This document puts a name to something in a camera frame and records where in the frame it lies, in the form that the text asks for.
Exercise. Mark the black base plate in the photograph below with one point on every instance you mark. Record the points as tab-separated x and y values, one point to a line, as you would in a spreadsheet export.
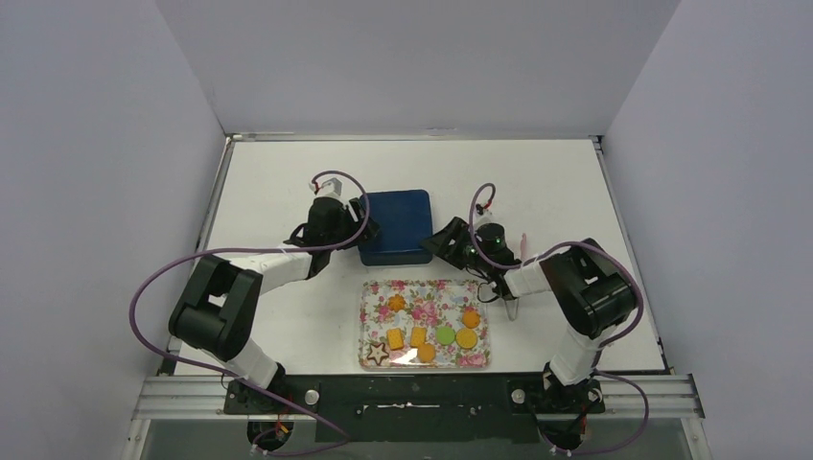
432	408

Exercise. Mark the floral rectangular tray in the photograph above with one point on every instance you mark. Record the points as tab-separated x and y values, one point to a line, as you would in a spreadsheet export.
430	304

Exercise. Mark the square cracker right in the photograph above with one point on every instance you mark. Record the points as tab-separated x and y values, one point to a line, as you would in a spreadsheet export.
418	337

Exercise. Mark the dark blue square box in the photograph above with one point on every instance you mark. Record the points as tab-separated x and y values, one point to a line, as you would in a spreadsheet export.
387	258

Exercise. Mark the star chocolate cookie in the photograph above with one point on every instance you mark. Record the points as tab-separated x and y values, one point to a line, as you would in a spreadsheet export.
377	355

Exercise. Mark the pink cat paw tongs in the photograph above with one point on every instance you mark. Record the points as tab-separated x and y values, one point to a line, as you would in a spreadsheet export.
512	306

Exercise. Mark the square cracker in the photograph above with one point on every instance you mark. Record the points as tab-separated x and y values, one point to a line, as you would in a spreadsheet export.
395	339
418	337

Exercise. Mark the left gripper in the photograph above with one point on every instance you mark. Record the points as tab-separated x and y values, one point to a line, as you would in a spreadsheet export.
358	211

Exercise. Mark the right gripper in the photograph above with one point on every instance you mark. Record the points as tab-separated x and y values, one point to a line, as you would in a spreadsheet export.
457	238

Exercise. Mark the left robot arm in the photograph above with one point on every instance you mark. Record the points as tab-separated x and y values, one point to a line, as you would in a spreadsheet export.
216	310

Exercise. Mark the orange flower cookie middle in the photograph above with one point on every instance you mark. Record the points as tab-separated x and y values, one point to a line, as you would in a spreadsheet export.
396	303

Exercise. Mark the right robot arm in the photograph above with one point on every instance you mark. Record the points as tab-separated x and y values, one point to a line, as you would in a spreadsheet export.
595	293

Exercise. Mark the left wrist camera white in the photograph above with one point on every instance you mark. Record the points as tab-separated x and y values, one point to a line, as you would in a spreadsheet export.
330	188

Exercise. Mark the dark blue box lid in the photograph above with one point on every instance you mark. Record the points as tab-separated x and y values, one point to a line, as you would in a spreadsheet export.
405	220

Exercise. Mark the orange round cookie bottom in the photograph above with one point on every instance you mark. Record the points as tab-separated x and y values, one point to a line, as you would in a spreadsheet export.
426	353

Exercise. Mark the square cracker left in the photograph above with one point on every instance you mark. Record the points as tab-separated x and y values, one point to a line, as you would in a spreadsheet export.
395	339

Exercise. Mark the green round cookie lower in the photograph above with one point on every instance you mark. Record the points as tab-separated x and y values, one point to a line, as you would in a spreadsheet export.
445	335

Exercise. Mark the yellow waffle round cookie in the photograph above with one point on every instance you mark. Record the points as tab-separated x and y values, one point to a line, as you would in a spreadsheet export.
466	338

